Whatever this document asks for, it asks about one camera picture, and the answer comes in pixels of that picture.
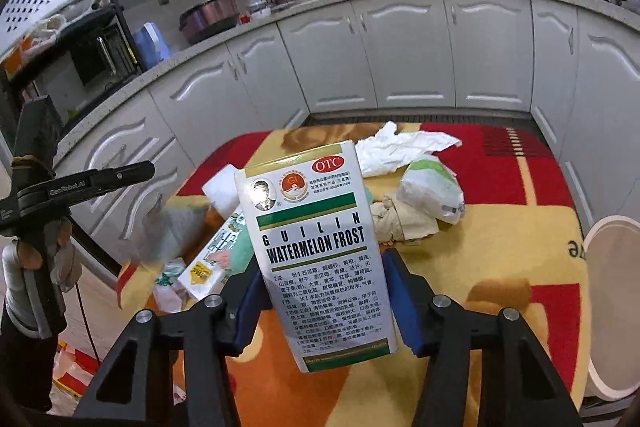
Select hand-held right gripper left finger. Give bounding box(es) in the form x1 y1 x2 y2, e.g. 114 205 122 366
75 267 275 427

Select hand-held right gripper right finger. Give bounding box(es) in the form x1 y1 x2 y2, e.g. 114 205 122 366
382 249 586 427

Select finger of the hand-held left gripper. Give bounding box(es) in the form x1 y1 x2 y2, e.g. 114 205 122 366
60 159 156 202

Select white green medicine box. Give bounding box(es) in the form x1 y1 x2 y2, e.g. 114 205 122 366
234 139 401 374

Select white foam block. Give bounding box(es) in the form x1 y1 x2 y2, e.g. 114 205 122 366
202 163 243 218

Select white trash bin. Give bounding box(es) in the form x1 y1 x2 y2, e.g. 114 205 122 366
582 216 640 400

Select person's left forearm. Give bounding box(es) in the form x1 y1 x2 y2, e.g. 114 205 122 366
0 297 58 413

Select person's left hand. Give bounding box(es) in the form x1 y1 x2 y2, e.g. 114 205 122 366
0 217 83 340

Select green white carton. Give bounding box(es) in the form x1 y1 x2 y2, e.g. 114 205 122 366
177 207 263 303

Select clear plastic bag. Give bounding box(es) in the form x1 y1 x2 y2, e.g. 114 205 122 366
142 202 208 263

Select beige crumpled paper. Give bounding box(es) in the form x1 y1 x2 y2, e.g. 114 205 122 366
372 192 441 248

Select small white green packet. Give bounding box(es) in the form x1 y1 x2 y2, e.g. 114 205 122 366
152 259 188 313

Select white green plastic bag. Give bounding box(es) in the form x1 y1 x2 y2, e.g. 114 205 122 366
396 155 467 225

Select black toaster oven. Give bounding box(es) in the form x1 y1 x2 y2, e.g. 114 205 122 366
65 14 138 88

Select red yellow printed blanket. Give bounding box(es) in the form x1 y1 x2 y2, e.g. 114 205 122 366
117 122 593 427

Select blue jug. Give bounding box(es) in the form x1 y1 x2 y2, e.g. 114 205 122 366
134 23 171 70

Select white crumpled tissue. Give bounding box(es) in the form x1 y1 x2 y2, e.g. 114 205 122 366
356 122 462 178

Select red white plastic bag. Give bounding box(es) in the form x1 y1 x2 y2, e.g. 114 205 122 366
52 339 108 398

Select black metal rack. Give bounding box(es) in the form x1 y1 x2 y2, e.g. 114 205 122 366
0 0 151 118

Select dark red rice cooker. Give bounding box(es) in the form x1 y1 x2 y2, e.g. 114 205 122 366
179 0 240 45

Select dark striped floor mat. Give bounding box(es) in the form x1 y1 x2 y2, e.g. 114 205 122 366
300 112 546 132

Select white kitchen base cabinets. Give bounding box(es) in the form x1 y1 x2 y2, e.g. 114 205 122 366
52 0 640 268

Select speckled kitchen countertop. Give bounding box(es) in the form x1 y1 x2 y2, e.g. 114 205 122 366
0 0 640 142

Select black cable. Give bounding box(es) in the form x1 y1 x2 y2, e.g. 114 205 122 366
65 214 101 360

